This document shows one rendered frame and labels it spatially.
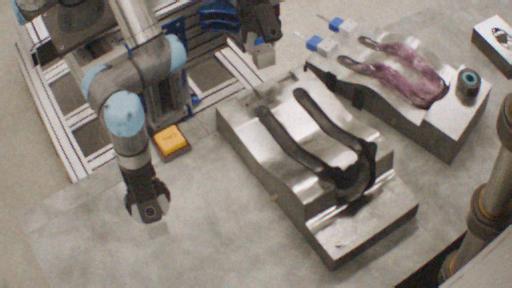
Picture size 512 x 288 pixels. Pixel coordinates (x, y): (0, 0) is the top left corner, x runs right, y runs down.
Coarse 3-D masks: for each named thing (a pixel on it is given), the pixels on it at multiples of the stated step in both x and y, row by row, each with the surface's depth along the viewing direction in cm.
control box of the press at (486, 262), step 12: (504, 240) 87; (480, 252) 87; (492, 252) 86; (504, 252) 85; (468, 264) 86; (480, 264) 85; (492, 264) 85; (504, 264) 84; (456, 276) 85; (468, 276) 84; (480, 276) 84; (492, 276) 83; (504, 276) 83
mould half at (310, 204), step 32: (288, 96) 181; (320, 96) 181; (224, 128) 181; (256, 128) 175; (288, 128) 175; (320, 128) 175; (352, 128) 172; (256, 160) 171; (288, 160) 168; (352, 160) 163; (384, 160) 165; (288, 192) 162; (320, 192) 158; (384, 192) 166; (320, 224) 162; (352, 224) 161; (384, 224) 160; (320, 256) 163; (352, 256) 160
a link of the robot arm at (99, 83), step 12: (96, 72) 134; (108, 72) 135; (120, 72) 134; (132, 72) 135; (84, 84) 135; (96, 84) 133; (108, 84) 132; (120, 84) 134; (132, 84) 135; (96, 96) 132; (108, 96) 131; (96, 108) 132
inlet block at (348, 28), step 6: (324, 18) 203; (336, 18) 201; (330, 24) 200; (336, 24) 200; (342, 24) 198; (348, 24) 198; (354, 24) 198; (336, 30) 200; (342, 30) 197; (348, 30) 196; (354, 30) 198; (348, 36) 197
